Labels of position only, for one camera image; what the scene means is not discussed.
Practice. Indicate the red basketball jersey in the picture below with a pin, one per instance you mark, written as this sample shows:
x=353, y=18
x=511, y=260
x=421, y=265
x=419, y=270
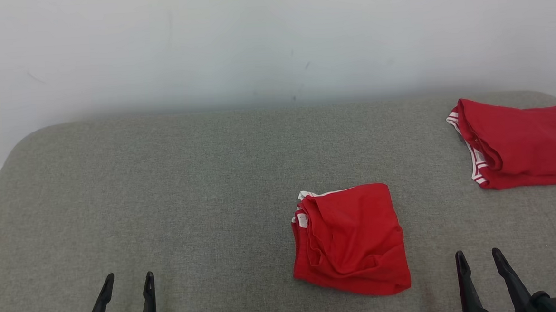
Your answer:
x=529, y=143

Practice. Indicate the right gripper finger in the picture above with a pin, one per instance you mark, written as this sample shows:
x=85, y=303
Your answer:
x=468, y=288
x=510, y=277

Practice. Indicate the red shorts with white panels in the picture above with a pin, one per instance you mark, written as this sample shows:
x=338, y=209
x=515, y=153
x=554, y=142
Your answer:
x=354, y=242

